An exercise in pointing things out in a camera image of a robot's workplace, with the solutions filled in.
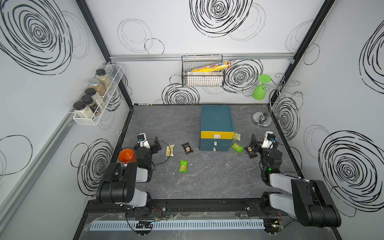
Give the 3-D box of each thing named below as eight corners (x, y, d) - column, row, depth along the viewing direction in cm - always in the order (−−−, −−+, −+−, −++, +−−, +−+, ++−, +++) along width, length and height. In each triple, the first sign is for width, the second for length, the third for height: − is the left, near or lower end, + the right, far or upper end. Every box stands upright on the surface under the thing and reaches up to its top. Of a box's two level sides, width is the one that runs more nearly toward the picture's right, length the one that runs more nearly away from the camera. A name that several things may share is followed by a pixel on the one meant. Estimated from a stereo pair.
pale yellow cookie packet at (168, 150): (165, 156, 94) (165, 154, 92) (167, 146, 99) (166, 144, 97) (173, 156, 94) (173, 154, 92) (174, 146, 99) (174, 144, 97)
